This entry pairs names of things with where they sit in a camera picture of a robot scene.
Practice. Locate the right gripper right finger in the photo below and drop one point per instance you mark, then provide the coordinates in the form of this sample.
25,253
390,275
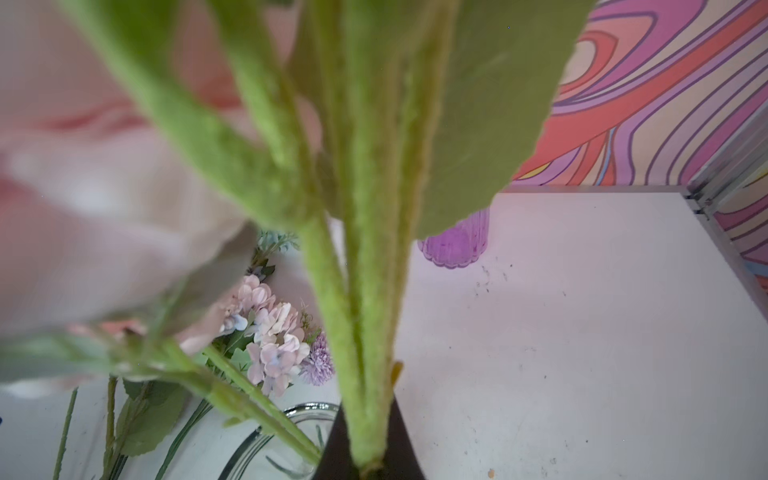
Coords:
400,461

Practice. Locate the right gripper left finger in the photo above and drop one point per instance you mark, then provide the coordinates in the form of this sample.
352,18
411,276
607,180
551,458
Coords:
336,462

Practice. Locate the clear glass vase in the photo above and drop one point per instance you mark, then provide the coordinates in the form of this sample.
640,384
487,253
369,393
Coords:
263,456

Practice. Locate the pink peony flower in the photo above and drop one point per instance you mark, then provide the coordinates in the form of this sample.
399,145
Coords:
98,212

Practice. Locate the orange gerbera flower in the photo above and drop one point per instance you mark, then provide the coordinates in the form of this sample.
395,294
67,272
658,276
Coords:
411,116

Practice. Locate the purple glass vase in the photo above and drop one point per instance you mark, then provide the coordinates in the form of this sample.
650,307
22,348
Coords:
461,245

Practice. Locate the lilac pink hydrangea stem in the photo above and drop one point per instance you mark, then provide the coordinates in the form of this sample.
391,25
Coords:
247,350

